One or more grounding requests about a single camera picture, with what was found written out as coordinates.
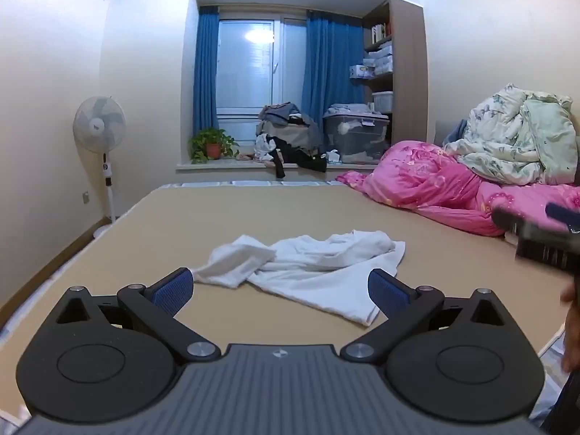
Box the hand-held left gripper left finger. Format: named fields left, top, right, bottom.
left=53, top=266, right=223, bottom=364

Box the white shirt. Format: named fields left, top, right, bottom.
left=192, top=229, right=406, bottom=327

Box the clear plastic storage bin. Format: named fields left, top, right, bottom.
left=323, top=109, right=391, bottom=165

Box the person's right hand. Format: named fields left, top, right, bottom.
left=561, top=280, right=580, bottom=373

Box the white framed window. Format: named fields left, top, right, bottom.
left=216, top=16, right=310, bottom=144

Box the pile of clothes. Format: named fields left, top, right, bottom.
left=254, top=102, right=324, bottom=164

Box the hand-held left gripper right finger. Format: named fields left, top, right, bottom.
left=340, top=268, right=507, bottom=364

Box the pink floral quilt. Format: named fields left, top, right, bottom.
left=335, top=140, right=580, bottom=237

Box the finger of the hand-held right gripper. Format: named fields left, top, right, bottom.
left=545, top=202, right=580, bottom=235
left=492, top=207, right=527, bottom=233

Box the blue curtain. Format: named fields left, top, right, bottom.
left=301, top=11, right=366, bottom=126
left=192, top=7, right=221, bottom=135

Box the black garment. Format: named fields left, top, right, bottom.
left=271, top=137, right=328, bottom=179

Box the wooden bookshelf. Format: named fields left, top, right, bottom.
left=362, top=0, right=429, bottom=151

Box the white standing fan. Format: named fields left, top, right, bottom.
left=73, top=95, right=128, bottom=228

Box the bed with beige mat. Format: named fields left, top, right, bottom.
left=0, top=180, right=580, bottom=435

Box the row of books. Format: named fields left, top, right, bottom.
left=370, top=21, right=392, bottom=44

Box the white green floral quilt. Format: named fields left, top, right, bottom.
left=443, top=83, right=579, bottom=186

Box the potted green plant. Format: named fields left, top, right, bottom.
left=188, top=128, right=240, bottom=164

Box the stack of white boxes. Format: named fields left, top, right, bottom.
left=349, top=41, right=393, bottom=80

